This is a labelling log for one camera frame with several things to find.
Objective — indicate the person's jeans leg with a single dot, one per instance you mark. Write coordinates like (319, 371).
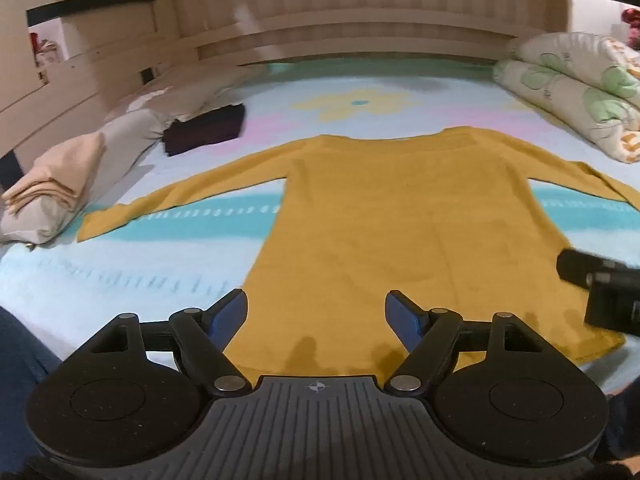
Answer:
(20, 360)

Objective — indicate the peach folded cloth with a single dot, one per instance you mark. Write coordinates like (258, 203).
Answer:
(57, 172)

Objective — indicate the dark folded garment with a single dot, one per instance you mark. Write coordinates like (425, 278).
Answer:
(205, 130)

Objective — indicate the mustard yellow sweater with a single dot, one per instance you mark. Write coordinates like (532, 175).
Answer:
(370, 220)

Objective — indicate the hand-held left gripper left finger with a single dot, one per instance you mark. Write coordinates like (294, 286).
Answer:
(231, 311)

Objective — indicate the grey pillow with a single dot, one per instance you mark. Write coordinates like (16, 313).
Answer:
(120, 135)

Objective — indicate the red flower bunch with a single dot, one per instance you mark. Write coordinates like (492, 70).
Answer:
(632, 22)

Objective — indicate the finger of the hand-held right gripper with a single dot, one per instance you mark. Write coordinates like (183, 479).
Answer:
(575, 266)

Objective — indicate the wooden headboard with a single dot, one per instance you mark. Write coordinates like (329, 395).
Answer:
(350, 10)

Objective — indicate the flower print bed blanket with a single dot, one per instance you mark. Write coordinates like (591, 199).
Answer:
(150, 260)

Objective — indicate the rolled floral quilt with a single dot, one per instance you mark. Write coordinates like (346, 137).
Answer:
(575, 85)

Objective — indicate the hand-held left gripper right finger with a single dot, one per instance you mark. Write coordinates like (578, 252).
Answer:
(401, 312)

